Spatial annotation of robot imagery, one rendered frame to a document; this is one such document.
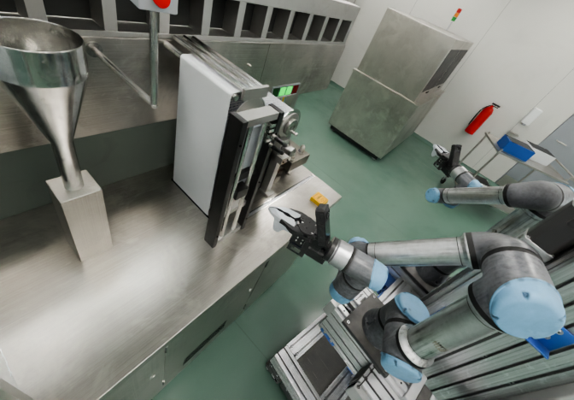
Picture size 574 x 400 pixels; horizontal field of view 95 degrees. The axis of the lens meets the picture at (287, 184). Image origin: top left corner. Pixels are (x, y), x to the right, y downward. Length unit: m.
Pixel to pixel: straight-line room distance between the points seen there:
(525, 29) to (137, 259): 5.27
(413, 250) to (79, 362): 0.90
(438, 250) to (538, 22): 4.74
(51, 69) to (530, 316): 0.97
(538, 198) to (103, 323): 1.46
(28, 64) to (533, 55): 5.31
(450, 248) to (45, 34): 1.02
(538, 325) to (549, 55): 4.82
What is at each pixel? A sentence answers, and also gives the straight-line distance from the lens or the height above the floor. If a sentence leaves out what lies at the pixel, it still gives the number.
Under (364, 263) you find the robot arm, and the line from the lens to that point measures 0.74.
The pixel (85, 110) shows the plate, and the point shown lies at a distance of 1.02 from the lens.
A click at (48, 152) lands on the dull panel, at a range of 1.07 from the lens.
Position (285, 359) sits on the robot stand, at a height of 0.23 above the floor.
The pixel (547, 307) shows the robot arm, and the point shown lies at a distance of 0.72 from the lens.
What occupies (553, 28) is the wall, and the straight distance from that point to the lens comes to 5.37.
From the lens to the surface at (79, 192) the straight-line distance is 0.84.
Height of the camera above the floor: 1.77
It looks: 39 degrees down
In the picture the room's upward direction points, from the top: 24 degrees clockwise
